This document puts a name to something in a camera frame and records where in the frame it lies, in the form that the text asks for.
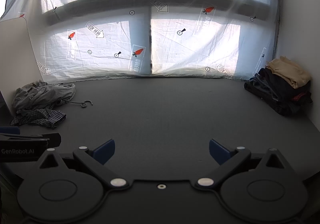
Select folded blue jeans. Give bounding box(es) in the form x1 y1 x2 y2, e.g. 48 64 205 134
244 73 278 102

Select black folded garment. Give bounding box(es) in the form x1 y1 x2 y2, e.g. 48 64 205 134
257 67 312 105

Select grey zip hoodie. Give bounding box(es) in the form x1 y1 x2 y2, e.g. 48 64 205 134
12 81 93 115

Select white printed curtain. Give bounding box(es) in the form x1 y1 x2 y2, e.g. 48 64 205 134
0 0 281 85

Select red folded garment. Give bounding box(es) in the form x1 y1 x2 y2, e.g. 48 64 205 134
292 92 309 101

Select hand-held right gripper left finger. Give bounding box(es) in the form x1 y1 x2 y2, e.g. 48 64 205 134
37 139 130 189

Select tan folded garment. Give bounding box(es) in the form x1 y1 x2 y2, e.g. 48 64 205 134
266 56 312 89

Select white panel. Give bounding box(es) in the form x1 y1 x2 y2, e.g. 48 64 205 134
0 18 48 114

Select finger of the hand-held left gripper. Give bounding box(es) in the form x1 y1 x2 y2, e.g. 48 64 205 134
0 133 62 149

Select checkered shirt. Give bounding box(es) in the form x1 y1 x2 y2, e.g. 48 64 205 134
10 108 67 129

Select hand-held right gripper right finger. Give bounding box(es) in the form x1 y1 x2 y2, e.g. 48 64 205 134
196 139 288 188

